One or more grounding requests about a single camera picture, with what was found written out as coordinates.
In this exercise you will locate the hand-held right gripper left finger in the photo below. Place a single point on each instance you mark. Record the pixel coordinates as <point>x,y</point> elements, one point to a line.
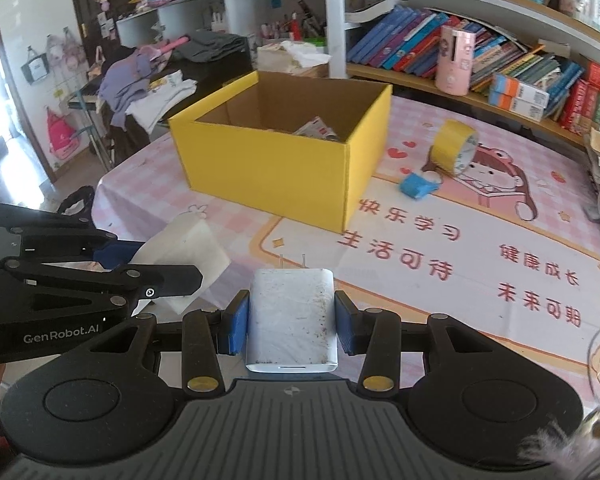
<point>234,325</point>

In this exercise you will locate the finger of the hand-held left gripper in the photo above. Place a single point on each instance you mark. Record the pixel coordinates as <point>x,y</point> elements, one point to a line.
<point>120,255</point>
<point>170,280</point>

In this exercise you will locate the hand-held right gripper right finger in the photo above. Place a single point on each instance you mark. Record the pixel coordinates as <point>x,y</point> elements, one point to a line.
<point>349,325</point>

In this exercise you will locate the white tissue pack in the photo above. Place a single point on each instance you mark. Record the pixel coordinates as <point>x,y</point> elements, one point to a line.
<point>185,245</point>

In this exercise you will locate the white wall charger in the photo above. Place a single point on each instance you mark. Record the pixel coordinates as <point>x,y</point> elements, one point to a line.
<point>292,320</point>

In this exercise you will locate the yellow cardboard box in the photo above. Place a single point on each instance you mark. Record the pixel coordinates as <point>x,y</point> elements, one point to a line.
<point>260,170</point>

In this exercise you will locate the metal clothes rack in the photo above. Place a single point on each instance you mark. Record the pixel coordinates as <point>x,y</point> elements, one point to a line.
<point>90,130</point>

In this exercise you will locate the pink backpack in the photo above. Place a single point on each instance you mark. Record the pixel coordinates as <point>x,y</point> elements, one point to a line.
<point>61,135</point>

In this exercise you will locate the pink printed table mat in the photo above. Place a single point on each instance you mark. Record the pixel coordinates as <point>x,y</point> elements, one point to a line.
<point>480,270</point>

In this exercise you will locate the white printed shirt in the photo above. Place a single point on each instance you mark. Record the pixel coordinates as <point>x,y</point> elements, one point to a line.
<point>165,97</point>

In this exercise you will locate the purple garment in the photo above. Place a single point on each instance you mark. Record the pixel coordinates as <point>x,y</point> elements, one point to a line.
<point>125,80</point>

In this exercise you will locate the crumpled printed wrapper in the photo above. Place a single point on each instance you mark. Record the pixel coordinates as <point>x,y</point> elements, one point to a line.
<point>317,129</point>

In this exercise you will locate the black white tote bag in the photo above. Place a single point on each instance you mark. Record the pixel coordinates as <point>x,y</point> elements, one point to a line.
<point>34,67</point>

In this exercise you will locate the black cabinet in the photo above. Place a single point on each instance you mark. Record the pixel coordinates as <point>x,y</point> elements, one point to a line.
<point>220,72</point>

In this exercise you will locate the yellow tape roll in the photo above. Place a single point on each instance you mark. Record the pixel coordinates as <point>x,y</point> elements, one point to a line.
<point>452,142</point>

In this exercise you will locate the hanging plush toys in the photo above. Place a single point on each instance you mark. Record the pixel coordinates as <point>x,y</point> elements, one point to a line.
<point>65,50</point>

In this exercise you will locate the pink stick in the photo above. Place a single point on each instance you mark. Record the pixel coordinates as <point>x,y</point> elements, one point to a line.
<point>167,44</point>

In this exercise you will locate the dark grey folded cloth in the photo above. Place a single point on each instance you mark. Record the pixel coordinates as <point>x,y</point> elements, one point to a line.
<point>210,45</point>

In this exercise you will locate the fluffy white fur trim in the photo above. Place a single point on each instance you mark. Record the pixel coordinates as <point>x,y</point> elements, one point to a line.
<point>555,442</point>

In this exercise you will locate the crumpled white cloth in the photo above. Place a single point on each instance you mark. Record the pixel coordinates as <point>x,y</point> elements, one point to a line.
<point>290,57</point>

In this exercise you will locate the brown cardboard box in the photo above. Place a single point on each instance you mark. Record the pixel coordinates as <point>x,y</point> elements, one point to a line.
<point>316,71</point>

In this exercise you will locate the red bottle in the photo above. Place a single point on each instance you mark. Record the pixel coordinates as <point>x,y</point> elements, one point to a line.
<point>295,27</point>

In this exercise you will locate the pink cylindrical appliance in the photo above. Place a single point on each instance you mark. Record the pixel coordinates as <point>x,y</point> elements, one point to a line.
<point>454,60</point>

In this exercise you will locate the row of colourful books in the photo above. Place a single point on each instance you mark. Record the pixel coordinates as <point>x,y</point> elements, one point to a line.
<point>405,40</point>

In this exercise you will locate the row of red books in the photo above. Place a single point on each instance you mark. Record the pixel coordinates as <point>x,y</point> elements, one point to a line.
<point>592,97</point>

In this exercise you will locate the curved wooden bookshelf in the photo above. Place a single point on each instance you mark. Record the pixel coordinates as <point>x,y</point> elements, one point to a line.
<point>530,17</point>

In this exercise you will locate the white shelf post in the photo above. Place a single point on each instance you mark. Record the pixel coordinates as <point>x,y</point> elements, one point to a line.
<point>337,20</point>

